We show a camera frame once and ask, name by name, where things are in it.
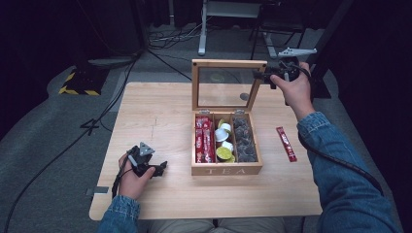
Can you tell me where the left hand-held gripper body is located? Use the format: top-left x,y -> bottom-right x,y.
126,141 -> 156,179

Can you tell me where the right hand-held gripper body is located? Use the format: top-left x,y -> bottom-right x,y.
277,47 -> 318,83

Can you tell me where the person's right hand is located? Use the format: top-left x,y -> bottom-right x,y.
269,61 -> 316,121

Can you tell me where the person's left hand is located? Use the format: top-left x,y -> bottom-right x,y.
117,153 -> 156,201

